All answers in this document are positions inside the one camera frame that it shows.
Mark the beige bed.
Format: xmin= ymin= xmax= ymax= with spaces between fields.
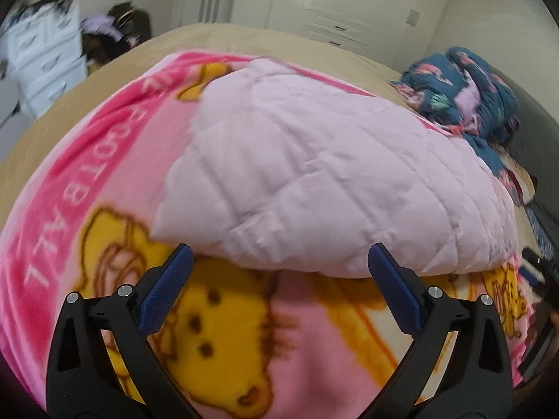
xmin=0 ymin=23 xmax=413 ymax=175

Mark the black tripod stand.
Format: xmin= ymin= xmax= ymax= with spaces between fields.
xmin=520 ymin=248 xmax=559 ymax=385

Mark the blue floral quilt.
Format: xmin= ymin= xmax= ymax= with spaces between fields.
xmin=390 ymin=46 xmax=536 ymax=206

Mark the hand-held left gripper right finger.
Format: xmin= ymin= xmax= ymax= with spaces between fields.
xmin=362 ymin=242 xmax=514 ymax=419

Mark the white drawer dresser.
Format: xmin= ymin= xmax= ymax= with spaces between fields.
xmin=0 ymin=0 xmax=88 ymax=118

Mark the pink quilted jacket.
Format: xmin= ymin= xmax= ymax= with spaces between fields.
xmin=151 ymin=58 xmax=518 ymax=279

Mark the white wardrobe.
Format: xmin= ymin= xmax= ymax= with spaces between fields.
xmin=231 ymin=0 xmax=455 ymax=71

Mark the pink printed bear blanket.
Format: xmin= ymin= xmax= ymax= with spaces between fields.
xmin=0 ymin=50 xmax=542 ymax=419

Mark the dark bag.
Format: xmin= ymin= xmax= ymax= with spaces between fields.
xmin=108 ymin=3 xmax=152 ymax=48

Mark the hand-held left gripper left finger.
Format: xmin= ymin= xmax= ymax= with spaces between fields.
xmin=46 ymin=243 xmax=202 ymax=419

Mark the purple cloth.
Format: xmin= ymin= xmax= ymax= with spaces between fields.
xmin=80 ymin=14 xmax=128 ymax=39

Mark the dark grey quilted headboard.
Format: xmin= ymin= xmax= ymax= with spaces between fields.
xmin=502 ymin=74 xmax=559 ymax=263

